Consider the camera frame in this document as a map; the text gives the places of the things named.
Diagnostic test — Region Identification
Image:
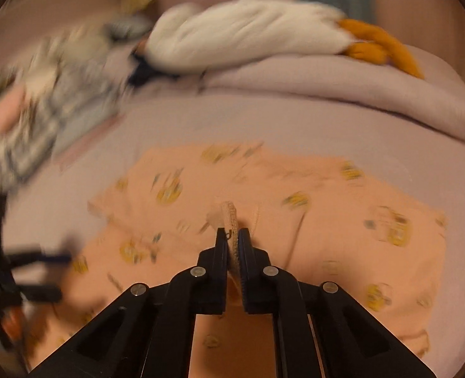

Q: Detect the orange printed long-sleeve shirt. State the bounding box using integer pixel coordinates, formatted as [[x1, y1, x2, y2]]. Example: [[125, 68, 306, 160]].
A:
[[28, 143, 446, 366]]

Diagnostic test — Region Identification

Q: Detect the patterned grey white garment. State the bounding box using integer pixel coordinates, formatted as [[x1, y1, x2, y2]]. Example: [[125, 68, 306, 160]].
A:
[[0, 14, 153, 193]]

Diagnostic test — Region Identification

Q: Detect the grey folded garment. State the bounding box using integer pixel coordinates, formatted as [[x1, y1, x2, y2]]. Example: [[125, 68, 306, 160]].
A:
[[51, 90, 119, 159]]

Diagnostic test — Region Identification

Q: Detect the dark navy garment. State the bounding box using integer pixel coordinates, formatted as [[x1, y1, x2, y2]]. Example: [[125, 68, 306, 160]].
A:
[[127, 51, 180, 88]]

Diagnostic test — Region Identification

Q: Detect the lilac rolled duvet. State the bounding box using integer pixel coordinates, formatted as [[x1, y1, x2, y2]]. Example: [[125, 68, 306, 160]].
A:
[[123, 47, 465, 142]]

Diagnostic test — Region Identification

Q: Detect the white plush goose toy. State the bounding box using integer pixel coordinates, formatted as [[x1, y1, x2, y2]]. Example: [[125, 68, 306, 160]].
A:
[[139, 0, 423, 78]]

